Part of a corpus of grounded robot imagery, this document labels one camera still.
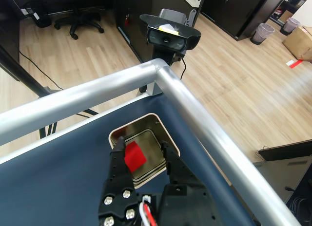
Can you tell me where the black office chair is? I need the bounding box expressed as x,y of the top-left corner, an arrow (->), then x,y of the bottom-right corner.
54,5 -> 105,40

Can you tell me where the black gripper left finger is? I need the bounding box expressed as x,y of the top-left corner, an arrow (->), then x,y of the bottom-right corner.
97,136 -> 144,226

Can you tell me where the red white floor tape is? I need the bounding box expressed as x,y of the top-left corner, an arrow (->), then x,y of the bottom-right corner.
285,59 -> 304,69

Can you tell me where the square metal tin container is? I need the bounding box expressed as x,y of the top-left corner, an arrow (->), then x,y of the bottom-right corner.
108,113 -> 181,189

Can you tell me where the dark blue mat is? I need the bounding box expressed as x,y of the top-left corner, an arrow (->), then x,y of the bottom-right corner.
0,93 -> 259,226

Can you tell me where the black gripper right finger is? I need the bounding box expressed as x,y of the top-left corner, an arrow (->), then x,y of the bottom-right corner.
157,142 -> 224,226

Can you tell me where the black desk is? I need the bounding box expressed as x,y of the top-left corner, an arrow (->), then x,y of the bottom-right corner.
253,139 -> 312,226

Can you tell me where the dark cabinet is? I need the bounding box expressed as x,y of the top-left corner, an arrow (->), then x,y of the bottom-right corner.
199,0 -> 284,41

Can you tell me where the white red servo cable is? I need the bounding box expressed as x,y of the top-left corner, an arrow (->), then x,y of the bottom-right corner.
140,195 -> 158,226

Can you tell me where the black webcam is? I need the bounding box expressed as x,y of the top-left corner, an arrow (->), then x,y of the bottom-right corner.
139,14 -> 202,66

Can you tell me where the black waste bin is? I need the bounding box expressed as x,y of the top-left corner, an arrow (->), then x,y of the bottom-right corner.
24,0 -> 52,28

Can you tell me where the black floor cable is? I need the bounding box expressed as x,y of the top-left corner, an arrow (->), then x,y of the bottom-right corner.
19,52 -> 64,91

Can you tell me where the mesh waste bin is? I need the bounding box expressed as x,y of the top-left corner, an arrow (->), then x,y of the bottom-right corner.
279,17 -> 301,36
250,23 -> 275,45

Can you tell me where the grey chair back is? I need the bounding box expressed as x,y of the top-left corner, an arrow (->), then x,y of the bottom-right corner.
158,8 -> 197,27

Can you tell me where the cardboard box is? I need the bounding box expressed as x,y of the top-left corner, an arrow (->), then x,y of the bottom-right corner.
282,26 -> 312,63

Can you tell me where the black tripod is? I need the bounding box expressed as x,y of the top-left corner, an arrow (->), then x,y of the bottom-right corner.
0,44 -> 99,139

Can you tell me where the red cube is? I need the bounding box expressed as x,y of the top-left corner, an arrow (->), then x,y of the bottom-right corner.
124,141 -> 148,173

